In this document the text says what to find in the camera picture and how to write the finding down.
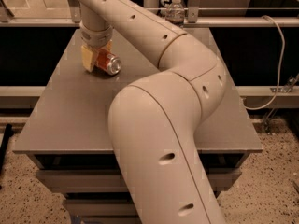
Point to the top grey drawer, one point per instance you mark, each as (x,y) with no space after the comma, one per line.
(97,181)

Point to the grey drawer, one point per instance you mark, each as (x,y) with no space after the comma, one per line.
(97,181)
(99,206)

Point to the red coke can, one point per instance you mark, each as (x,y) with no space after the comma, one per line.
(108,62)

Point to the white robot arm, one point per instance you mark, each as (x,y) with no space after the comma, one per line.
(152,121)

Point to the middle grey drawer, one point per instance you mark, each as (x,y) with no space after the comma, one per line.
(99,206)

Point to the clear plastic water bottle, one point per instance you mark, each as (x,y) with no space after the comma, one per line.
(175,13)

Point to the grey drawer cabinet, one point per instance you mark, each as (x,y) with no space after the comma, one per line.
(67,129)

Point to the metal railing frame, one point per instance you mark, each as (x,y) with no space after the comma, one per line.
(199,13)

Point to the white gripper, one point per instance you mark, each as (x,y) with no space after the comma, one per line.
(95,37)

